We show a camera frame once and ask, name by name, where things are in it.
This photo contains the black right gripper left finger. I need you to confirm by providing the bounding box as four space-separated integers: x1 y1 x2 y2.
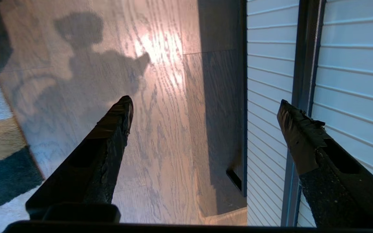
26 95 133 223

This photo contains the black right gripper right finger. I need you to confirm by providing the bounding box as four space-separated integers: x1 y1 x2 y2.
277 99 373 227

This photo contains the white ribbed drawer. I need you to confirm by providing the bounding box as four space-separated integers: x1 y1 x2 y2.
245 0 373 227

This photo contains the cream white TV cabinet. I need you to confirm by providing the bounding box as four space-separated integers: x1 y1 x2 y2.
240 0 373 227

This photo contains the striped rug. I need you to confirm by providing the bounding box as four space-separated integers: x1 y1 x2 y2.
0 42 44 224

